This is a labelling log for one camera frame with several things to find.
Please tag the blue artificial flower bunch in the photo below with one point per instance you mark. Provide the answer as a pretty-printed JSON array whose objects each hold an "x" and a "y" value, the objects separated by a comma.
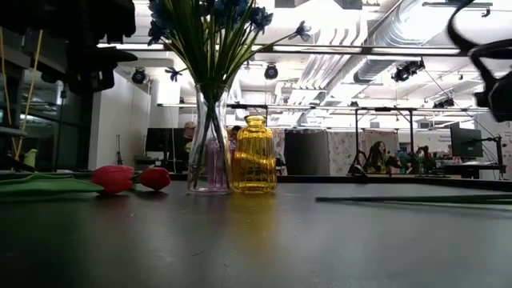
[
  {"x": 262, "y": 16},
  {"x": 158, "y": 28}
]

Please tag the yellow ribbed glass vase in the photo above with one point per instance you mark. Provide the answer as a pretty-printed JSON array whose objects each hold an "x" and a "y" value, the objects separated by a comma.
[{"x": 256, "y": 160}]

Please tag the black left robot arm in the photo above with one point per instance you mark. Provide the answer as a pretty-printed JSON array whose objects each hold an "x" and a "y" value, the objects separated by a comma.
[{"x": 32, "y": 16}]

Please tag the purple ribbed glass vase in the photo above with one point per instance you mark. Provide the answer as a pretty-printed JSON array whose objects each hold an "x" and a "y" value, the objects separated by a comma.
[{"x": 218, "y": 164}]

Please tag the clear glass vase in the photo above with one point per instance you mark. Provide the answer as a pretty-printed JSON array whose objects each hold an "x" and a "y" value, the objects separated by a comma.
[{"x": 208, "y": 176}]

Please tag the black ceiling spotlight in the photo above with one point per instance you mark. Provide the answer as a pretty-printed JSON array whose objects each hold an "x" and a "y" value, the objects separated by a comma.
[
  {"x": 270, "y": 72},
  {"x": 444, "y": 103},
  {"x": 138, "y": 76},
  {"x": 408, "y": 71}
]

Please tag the black computer monitor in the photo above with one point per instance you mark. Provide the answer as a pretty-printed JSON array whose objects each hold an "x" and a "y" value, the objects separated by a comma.
[
  {"x": 466, "y": 142},
  {"x": 164, "y": 140}
]

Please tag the person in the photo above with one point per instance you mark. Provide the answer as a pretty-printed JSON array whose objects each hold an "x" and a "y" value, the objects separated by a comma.
[
  {"x": 190, "y": 132},
  {"x": 236, "y": 136},
  {"x": 424, "y": 160},
  {"x": 380, "y": 158}
]

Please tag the small black tripod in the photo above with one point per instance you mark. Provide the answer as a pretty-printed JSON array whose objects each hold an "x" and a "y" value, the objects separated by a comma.
[{"x": 118, "y": 148}]

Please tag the long ceiling light strip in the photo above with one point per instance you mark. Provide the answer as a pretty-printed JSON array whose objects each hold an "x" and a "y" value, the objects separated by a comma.
[{"x": 320, "y": 49}]

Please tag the black partition curtain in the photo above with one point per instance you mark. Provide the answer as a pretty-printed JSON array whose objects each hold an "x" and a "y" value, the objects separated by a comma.
[{"x": 306, "y": 152}]

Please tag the black metal stand frame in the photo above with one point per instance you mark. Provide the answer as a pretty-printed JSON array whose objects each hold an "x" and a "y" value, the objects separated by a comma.
[{"x": 411, "y": 132}]

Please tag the silver ventilation duct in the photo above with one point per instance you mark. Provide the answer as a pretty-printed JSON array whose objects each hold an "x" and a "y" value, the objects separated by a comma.
[{"x": 384, "y": 60}]

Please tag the black table frame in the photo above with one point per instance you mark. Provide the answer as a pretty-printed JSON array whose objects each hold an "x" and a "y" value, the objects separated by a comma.
[{"x": 400, "y": 182}]

